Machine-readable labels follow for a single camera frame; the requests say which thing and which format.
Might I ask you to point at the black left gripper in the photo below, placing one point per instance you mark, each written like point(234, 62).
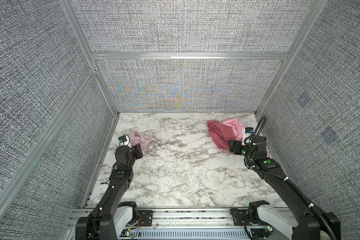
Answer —
point(137, 151)

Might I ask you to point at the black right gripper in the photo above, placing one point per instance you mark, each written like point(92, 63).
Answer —
point(237, 145)

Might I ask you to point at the light pink cloth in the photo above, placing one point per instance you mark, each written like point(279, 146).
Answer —
point(144, 140)

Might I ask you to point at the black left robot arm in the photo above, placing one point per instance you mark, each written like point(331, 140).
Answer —
point(114, 192)

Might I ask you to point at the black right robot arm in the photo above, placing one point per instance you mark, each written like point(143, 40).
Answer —
point(308, 221)

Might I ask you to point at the bright pink cloth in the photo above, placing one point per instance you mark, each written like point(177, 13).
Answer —
point(233, 129)

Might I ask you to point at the dark pink cloth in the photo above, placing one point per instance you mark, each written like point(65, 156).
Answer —
point(216, 130)

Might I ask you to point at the aluminium horizontal back bar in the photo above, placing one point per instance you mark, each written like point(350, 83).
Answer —
point(189, 56)

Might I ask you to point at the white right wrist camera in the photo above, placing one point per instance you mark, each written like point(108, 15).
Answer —
point(247, 132)

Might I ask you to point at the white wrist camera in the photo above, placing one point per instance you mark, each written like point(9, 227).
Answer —
point(247, 132)
point(124, 140)

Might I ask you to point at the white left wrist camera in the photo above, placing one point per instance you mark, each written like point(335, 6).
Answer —
point(124, 140)

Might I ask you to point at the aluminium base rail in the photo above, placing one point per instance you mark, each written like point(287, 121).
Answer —
point(154, 223)

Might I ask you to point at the aluminium left wall diagonal bar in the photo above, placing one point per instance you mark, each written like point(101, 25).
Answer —
point(17, 182)

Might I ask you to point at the aluminium corner frame post right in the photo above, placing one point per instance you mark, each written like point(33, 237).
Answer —
point(302, 34)

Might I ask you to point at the aluminium corner frame post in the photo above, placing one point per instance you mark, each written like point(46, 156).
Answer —
point(302, 34)
point(74, 22)

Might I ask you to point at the aluminium corner frame post left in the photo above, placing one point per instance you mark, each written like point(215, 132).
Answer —
point(74, 22)

